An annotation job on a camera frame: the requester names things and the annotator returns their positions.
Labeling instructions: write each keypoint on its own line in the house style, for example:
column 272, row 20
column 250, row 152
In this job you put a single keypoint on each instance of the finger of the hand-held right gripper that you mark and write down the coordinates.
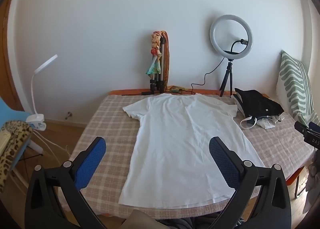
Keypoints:
column 315, row 127
column 301, row 127

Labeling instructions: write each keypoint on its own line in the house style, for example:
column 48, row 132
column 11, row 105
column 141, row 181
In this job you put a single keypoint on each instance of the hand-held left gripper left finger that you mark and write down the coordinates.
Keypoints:
column 90, row 161

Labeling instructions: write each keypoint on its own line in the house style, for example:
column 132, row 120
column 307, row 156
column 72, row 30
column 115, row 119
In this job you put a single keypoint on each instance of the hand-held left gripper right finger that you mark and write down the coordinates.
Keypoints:
column 222, row 161

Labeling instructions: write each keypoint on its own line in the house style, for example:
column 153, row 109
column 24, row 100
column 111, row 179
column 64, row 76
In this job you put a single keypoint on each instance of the white t-shirt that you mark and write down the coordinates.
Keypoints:
column 180, row 144

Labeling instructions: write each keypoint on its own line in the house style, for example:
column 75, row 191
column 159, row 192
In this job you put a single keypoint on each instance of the pile of white clothes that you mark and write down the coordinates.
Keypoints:
column 267, row 124

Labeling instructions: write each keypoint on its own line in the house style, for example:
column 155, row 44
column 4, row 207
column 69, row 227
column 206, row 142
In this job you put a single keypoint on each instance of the person's right hand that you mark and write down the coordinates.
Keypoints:
column 314, row 174

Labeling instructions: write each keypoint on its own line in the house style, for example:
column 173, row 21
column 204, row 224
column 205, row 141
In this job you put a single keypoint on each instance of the beige plaid blanket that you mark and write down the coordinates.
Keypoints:
column 107, row 124

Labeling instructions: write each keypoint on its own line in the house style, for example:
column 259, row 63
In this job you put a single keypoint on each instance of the green striped pillow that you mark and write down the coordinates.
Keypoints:
column 295, row 86

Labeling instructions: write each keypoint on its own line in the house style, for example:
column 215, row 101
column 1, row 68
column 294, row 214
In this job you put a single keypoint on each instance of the black garment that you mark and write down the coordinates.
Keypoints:
column 260, row 105

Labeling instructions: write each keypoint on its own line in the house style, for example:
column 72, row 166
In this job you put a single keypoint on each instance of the metal door stop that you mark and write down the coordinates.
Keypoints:
column 68, row 115

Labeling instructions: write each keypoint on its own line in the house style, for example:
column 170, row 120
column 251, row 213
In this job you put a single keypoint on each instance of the person's dark clothing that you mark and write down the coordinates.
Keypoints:
column 185, row 224

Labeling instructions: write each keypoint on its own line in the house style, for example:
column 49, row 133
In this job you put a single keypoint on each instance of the leopard print cloth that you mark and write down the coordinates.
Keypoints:
column 15, row 144

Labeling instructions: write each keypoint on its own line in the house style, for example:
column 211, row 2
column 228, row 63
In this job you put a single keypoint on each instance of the beige cloth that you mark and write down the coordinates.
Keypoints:
column 140, row 220

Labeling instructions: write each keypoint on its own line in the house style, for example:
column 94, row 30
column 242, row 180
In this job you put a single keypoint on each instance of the small black tripod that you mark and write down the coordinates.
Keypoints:
column 228, row 71

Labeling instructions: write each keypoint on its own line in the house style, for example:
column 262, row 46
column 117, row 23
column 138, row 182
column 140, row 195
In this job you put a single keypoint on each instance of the blue chair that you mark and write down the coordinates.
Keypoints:
column 12, row 111

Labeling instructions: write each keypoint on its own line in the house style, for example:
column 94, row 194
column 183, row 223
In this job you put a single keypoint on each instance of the white clip desk lamp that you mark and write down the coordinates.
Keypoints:
column 32, row 89

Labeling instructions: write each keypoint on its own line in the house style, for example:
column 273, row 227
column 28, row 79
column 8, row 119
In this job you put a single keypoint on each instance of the black gooseneck phone holder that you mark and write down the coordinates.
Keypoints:
column 235, row 43

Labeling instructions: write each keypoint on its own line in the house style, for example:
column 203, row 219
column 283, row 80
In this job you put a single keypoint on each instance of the silver and black tripod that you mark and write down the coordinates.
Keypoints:
column 162, row 69

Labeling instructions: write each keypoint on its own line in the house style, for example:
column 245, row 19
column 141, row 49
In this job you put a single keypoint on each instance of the orange patterned scarf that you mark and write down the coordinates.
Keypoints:
column 167, row 64

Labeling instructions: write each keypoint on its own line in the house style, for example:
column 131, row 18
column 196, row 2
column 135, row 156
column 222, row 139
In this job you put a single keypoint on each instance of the teal floral scarf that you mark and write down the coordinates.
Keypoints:
column 154, row 65

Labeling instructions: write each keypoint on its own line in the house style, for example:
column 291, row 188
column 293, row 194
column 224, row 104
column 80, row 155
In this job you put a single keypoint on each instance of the wooden door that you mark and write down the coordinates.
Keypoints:
column 7, row 69

